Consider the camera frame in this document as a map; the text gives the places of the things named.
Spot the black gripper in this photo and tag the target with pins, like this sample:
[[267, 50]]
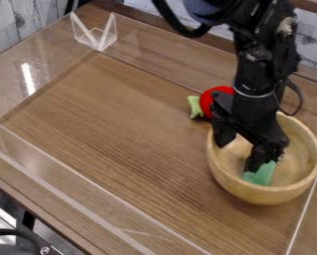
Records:
[[248, 116]]

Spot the green rectangular block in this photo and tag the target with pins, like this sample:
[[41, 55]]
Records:
[[261, 177]]

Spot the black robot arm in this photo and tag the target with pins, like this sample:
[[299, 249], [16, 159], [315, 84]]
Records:
[[263, 27]]

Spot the brown wooden bowl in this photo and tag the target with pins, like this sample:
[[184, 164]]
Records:
[[294, 172]]

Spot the red plush tomato toy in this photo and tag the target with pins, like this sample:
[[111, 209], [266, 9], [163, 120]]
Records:
[[200, 103]]

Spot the black table leg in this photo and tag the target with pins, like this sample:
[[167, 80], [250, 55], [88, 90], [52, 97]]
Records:
[[28, 220]]

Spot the black device under table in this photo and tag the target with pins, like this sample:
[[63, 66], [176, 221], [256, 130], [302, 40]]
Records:
[[36, 245]]

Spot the clear acrylic tray wall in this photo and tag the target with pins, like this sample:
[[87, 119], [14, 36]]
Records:
[[96, 219]]

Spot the clear acrylic corner bracket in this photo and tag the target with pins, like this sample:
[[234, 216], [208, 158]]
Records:
[[95, 38]]

